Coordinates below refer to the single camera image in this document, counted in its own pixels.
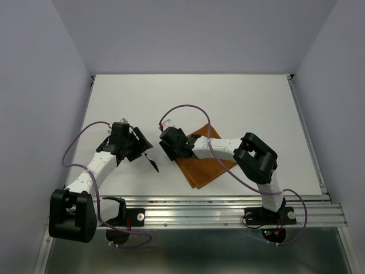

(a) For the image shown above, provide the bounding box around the orange brown cloth napkin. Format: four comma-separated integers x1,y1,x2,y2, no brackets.
175,124,237,189

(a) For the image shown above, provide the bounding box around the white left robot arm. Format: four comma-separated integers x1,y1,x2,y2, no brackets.
48,122,153,243

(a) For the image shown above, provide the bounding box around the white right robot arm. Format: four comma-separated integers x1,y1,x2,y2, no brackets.
160,126,285,223

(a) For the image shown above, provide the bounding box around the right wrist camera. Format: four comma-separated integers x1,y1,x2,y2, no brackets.
161,119,176,131

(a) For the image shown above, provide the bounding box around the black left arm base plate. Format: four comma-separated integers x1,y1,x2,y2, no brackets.
100,196,145,228

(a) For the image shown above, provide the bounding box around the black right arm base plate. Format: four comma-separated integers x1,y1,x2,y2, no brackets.
244,207,297,226

